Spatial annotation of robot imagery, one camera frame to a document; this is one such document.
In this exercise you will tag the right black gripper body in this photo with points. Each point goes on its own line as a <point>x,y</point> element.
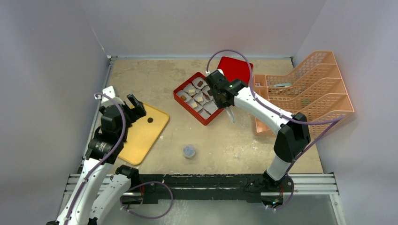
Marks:
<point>224,101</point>

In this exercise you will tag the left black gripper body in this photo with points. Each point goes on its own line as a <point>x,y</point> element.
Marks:
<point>131,115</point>

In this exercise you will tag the metal tweezers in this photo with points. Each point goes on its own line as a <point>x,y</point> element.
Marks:
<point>230,114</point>

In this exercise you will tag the red box lid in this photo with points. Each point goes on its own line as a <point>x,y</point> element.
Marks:
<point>234,69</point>

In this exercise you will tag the red compartment box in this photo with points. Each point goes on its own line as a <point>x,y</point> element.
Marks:
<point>194,96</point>

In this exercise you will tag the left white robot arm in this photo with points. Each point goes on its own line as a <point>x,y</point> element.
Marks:
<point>87,205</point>

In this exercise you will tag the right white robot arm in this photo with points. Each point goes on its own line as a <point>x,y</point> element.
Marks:
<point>291,130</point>

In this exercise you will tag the yellow plastic tray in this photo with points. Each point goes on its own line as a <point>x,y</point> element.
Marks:
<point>143,135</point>

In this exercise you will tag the small clear round container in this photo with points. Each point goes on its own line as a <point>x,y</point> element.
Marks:
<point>189,151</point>

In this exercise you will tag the orange mesh file organizer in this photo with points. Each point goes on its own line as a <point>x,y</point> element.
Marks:
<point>315,88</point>

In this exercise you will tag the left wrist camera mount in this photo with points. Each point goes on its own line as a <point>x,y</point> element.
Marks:
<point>107,94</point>

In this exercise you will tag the black metal base rail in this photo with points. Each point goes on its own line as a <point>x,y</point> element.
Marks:
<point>228,187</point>

